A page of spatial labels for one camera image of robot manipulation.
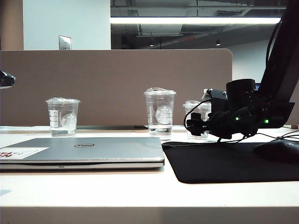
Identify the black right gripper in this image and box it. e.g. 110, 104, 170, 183
187, 106, 259, 139

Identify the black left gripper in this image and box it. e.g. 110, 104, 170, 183
0, 70, 16, 89

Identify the small clear plastic cup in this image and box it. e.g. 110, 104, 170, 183
183, 100, 212, 142

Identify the tall clear plastic cup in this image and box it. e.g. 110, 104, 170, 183
143, 88, 177, 141

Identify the short clear plastic cup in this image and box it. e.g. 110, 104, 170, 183
45, 97, 81, 138

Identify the silver Dell laptop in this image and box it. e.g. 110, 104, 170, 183
0, 137, 165, 172

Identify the black mouse pad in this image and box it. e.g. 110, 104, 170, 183
162, 140, 299, 184

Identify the black computer mouse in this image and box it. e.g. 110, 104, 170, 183
253, 141, 299, 161

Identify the wide brown desk divider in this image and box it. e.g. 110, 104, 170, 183
0, 48, 234, 128

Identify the long ceiling light strip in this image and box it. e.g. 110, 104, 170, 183
110, 17, 282, 24

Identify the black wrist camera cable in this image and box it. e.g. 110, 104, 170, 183
184, 99, 213, 133

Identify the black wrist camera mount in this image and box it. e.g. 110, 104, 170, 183
202, 88, 228, 110

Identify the metal wall plate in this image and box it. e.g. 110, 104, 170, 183
58, 35, 72, 50

